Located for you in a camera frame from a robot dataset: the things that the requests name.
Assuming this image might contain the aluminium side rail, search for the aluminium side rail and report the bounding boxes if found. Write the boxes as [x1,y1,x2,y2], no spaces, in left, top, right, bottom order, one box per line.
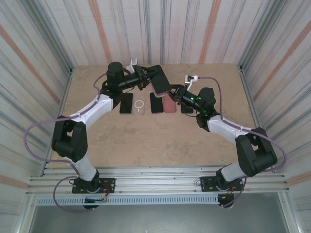
[42,67,75,177]
[238,64,276,174]

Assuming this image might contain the white perforated cable tray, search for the white perforated cable tray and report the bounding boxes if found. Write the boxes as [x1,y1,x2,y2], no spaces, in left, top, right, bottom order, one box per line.
[35,195,219,206]

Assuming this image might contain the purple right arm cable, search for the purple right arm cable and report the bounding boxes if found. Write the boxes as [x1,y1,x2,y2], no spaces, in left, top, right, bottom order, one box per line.
[198,76,289,209]

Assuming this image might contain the clear ring-marked phone case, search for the clear ring-marked phone case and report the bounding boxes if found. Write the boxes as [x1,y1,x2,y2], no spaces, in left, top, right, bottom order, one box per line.
[133,93,146,117]

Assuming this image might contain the pink phone case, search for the pink phone case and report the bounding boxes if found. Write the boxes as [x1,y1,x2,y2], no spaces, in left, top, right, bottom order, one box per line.
[162,96,177,114]

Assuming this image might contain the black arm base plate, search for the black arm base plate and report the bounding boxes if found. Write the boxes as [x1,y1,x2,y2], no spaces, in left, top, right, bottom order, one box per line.
[72,178,116,195]
[199,176,244,192]

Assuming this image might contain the aluminium extrusion rail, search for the aluminium extrusion rail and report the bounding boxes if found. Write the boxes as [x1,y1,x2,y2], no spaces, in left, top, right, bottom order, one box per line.
[28,174,287,189]
[43,166,274,177]
[25,186,292,197]

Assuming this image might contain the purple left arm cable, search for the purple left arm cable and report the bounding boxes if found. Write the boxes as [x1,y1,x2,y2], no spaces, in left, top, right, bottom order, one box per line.
[22,74,109,214]

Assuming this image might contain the red orange base wires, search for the red orange base wires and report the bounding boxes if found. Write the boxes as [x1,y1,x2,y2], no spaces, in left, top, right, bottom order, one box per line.
[218,185,238,202]
[101,183,115,202]

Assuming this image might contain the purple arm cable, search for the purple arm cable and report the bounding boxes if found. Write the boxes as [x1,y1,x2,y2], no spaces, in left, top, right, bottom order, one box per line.
[198,76,289,209]
[22,74,109,214]

